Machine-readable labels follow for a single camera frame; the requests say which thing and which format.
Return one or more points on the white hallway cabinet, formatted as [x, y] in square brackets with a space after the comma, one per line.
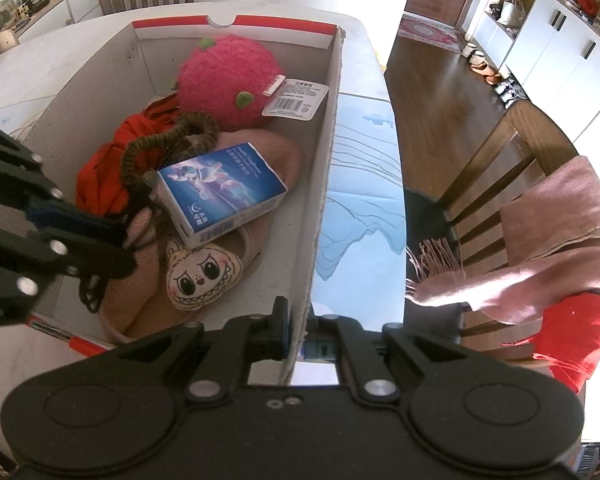
[555, 55]

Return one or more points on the pink fruit plush toy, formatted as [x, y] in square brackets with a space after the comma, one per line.
[225, 80]

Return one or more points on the dark plastic crate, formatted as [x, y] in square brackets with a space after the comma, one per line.
[592, 457]

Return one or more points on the white tote bag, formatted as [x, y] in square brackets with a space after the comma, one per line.
[512, 12]

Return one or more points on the red garment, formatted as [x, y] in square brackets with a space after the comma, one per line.
[102, 175]

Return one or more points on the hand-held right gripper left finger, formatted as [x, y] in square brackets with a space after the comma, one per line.
[279, 332]

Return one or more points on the blue printed carton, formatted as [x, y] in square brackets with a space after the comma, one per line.
[220, 185]

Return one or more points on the white red-edged cardboard box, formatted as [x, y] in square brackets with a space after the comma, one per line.
[325, 125]

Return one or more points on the red patterned rug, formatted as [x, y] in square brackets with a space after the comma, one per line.
[430, 32]

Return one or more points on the red cloth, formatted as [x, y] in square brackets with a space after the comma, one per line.
[575, 330]

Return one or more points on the blue printed table mat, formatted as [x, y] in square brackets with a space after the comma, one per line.
[360, 170]

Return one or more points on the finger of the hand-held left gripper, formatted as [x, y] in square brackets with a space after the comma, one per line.
[55, 212]
[95, 257]

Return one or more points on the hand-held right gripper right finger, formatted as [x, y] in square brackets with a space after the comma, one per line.
[320, 349]

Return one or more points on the pink fringed scarf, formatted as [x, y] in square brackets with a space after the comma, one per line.
[555, 220]

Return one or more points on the red pot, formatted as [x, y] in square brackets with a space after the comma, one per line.
[590, 4]

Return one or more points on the black seat cushion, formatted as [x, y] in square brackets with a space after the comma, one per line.
[425, 220]

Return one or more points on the white wooden-top sideboard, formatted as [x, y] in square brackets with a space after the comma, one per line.
[80, 5]

